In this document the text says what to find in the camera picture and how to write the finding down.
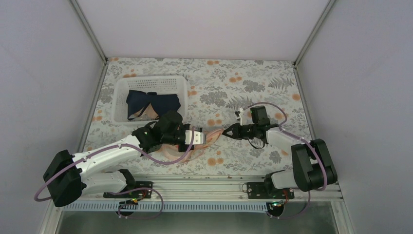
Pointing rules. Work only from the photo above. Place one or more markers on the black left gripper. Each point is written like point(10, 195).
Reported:
point(181, 149)

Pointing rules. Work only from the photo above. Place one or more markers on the pink floral mesh laundry bag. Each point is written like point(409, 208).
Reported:
point(171, 152)

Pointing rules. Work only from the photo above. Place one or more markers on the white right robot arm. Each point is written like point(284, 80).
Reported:
point(312, 166)

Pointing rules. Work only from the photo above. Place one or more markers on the navy blue bra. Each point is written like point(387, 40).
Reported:
point(138, 103)

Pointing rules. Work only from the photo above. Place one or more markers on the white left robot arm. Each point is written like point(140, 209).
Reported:
point(68, 176)

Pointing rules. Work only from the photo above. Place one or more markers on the white slotted cable duct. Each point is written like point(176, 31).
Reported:
point(168, 206)

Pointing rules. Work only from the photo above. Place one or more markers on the floral patterned tablecloth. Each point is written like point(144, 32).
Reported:
point(215, 90)

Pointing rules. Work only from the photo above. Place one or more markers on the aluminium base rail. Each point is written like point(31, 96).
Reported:
point(222, 188)

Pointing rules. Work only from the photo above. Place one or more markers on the white plastic laundry basket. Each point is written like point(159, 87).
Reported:
point(160, 84)

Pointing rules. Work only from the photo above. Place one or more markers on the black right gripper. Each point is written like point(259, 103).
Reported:
point(236, 127)

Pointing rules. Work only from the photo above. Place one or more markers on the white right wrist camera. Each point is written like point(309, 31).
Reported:
point(240, 116)

